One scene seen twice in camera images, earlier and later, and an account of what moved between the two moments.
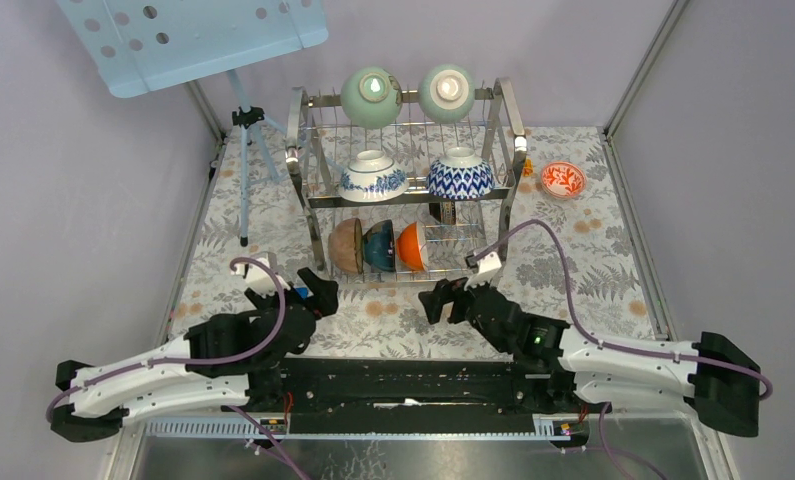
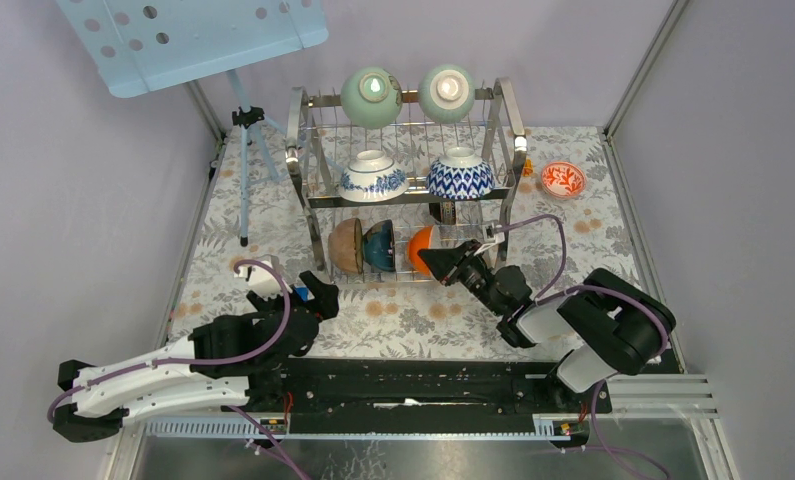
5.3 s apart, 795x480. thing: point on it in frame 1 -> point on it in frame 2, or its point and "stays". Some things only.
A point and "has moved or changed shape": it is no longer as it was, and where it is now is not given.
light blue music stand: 140,45 stays
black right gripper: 445,292 -> 442,261
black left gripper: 324,292 stays
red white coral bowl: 563,179 stays
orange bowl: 409,248 has moved or changed shape
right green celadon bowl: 446,93 stays
